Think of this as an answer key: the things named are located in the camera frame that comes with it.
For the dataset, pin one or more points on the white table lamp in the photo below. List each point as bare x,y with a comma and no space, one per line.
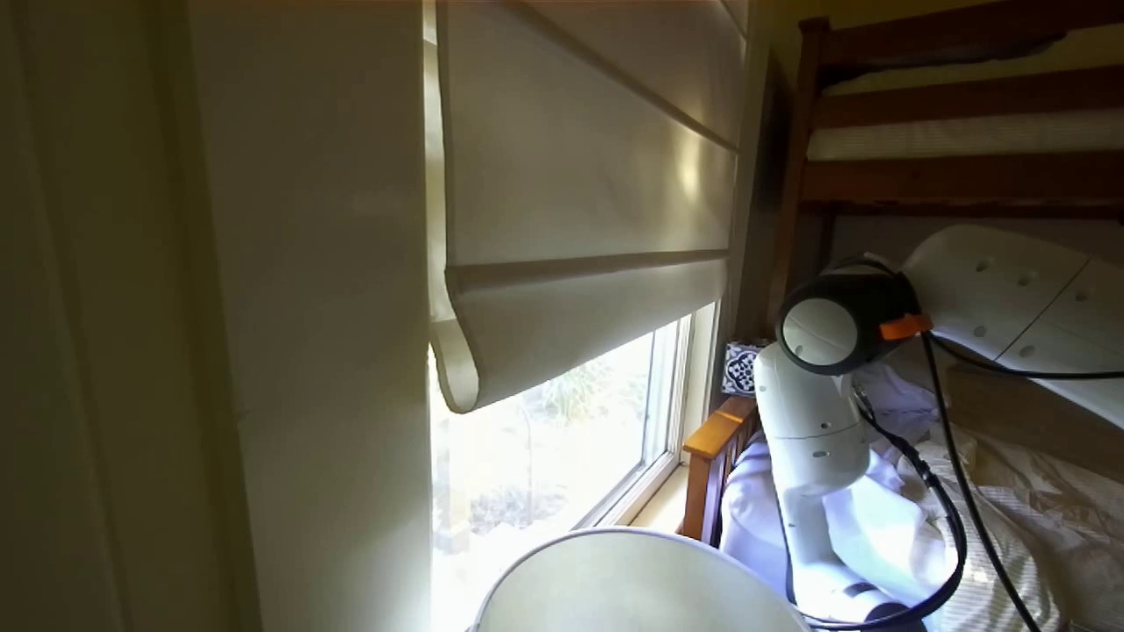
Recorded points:
629,579

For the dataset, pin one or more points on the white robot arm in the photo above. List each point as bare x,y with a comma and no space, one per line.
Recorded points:
1005,300

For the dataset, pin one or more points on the cream roman window blind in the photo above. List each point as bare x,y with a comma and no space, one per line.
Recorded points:
586,179

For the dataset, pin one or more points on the blue patterned pillow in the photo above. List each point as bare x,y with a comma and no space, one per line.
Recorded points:
738,369

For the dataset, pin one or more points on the white crumpled bed sheet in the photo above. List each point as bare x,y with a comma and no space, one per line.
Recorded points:
1057,526

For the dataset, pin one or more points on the wooden bunk bed frame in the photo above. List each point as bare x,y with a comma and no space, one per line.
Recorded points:
989,110

